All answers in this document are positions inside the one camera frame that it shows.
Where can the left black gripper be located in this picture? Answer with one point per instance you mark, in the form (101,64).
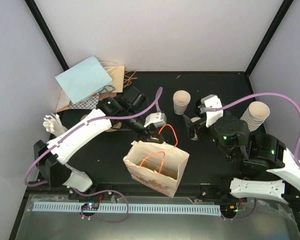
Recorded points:
(151,131)

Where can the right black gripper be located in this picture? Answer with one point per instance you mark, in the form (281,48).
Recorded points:
(200,123)

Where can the cream bear paper bag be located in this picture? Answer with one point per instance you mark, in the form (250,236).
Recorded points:
(159,166)

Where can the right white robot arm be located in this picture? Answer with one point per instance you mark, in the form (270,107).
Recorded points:
(269,170)

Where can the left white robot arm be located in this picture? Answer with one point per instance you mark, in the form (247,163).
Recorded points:
(52,158)

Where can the checkered paper bag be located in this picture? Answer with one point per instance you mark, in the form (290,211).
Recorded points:
(87,104)

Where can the brown kraft paper bag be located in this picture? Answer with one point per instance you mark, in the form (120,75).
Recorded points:
(116,73)

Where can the light blue paper bag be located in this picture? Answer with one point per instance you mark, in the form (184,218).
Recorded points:
(84,79)

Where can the stack of white cups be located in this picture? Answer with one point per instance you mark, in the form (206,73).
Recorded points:
(255,115)

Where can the white plastic cutlery bunch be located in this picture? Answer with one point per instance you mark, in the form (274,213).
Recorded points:
(53,125)

